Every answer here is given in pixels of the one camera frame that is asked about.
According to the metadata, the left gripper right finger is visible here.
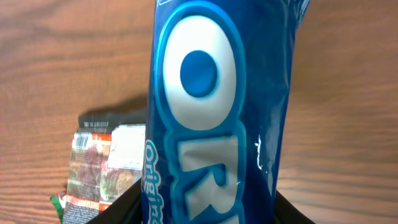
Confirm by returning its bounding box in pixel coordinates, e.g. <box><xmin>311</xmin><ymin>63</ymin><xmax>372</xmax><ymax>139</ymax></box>
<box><xmin>273</xmin><ymin>191</ymin><xmax>315</xmax><ymax>224</ymax></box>

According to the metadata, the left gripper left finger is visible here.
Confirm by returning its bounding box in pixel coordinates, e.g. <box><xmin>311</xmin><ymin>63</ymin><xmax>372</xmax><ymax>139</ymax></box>
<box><xmin>87</xmin><ymin>179</ymin><xmax>142</xmax><ymax>224</ymax></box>

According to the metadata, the black snack packet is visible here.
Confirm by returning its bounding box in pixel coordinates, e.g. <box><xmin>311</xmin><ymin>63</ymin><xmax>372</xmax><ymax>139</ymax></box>
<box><xmin>50</xmin><ymin>124</ymin><xmax>146</xmax><ymax>223</ymax></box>

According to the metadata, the blue Oreo cookie pack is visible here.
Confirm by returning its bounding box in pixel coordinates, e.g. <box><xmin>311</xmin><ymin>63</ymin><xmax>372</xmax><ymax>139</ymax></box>
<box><xmin>141</xmin><ymin>0</ymin><xmax>308</xmax><ymax>224</ymax></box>

